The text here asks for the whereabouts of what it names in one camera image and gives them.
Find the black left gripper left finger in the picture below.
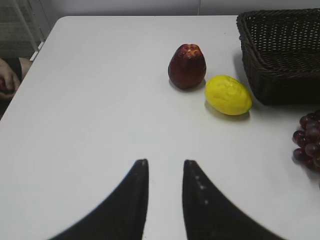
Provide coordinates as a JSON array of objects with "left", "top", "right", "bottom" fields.
[{"left": 53, "top": 159, "right": 149, "bottom": 240}]

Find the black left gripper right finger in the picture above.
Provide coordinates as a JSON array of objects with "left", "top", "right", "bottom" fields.
[{"left": 182, "top": 160, "right": 281, "bottom": 240}]

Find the black wicker basket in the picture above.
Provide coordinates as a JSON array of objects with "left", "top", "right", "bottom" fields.
[{"left": 236, "top": 8, "right": 320, "bottom": 106}]

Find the person's hand at table edge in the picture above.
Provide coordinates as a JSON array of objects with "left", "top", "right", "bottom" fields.
[{"left": 0, "top": 59, "right": 21, "bottom": 100}]

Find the yellow lemon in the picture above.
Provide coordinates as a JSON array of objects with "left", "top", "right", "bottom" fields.
[{"left": 204, "top": 75, "right": 253, "bottom": 116}]

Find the purple grape bunch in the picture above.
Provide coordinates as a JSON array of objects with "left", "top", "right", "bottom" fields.
[{"left": 292, "top": 109, "right": 320, "bottom": 173}]

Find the dark red wax apple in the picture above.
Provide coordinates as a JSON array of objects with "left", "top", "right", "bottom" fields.
[{"left": 168, "top": 44, "right": 207, "bottom": 90}]

